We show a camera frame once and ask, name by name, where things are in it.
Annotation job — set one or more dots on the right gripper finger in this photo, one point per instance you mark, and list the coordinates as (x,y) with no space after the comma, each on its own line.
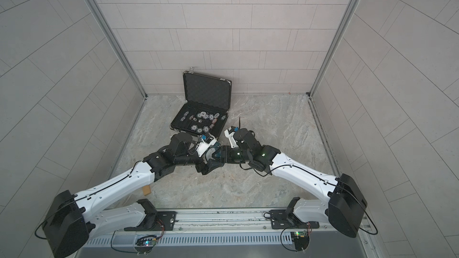
(219,160)
(219,149)

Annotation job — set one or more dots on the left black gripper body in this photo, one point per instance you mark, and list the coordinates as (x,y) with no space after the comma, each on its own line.
(192,158)

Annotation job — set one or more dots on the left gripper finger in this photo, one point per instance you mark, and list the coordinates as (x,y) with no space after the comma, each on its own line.
(207,152)
(206,167)

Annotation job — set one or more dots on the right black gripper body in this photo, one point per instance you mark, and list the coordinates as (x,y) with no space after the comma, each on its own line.
(233,156)

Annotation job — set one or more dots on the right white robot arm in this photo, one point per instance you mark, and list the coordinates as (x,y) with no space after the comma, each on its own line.
(341,201)

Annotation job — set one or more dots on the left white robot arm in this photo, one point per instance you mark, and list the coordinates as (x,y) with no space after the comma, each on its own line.
(73,219)

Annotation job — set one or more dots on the open black poker chip case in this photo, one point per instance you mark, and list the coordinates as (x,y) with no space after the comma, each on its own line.
(207,102)

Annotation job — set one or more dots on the wooden block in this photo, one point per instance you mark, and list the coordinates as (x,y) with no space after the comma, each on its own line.
(146,190)

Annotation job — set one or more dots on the left circuit board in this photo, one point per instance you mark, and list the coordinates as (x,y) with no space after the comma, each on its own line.
(147,241)

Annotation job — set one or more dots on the circuit board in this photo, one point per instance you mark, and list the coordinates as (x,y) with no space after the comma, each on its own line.
(147,241)
(300,241)

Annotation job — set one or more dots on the right circuit board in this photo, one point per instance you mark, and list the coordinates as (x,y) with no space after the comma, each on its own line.
(300,241)

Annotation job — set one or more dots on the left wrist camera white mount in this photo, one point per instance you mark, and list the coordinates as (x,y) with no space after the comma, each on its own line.
(205,142)

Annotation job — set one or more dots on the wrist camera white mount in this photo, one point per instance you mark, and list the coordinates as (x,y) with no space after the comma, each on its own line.
(229,134)
(205,142)

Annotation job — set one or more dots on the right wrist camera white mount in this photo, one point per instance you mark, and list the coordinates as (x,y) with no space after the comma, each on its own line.
(229,134)

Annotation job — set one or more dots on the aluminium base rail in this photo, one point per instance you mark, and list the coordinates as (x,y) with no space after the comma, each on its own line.
(304,215)

